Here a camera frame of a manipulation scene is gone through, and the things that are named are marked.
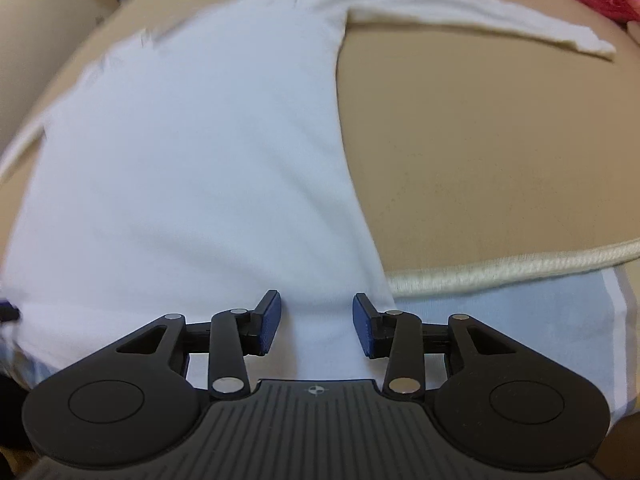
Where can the light blue striped bed sheet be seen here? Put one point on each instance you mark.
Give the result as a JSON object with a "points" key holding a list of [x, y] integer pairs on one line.
{"points": [[525, 325]]}

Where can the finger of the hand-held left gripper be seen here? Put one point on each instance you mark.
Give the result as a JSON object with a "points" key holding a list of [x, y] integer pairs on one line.
{"points": [[8, 311]]}

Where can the white towel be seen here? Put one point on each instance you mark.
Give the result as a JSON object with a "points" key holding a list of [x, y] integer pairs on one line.
{"points": [[200, 170]]}

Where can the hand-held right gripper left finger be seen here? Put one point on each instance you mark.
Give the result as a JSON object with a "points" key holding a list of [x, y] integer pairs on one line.
{"points": [[269, 321]]}

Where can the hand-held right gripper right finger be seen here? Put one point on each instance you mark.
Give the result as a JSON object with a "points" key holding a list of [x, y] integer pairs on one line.
{"points": [[364, 324]]}

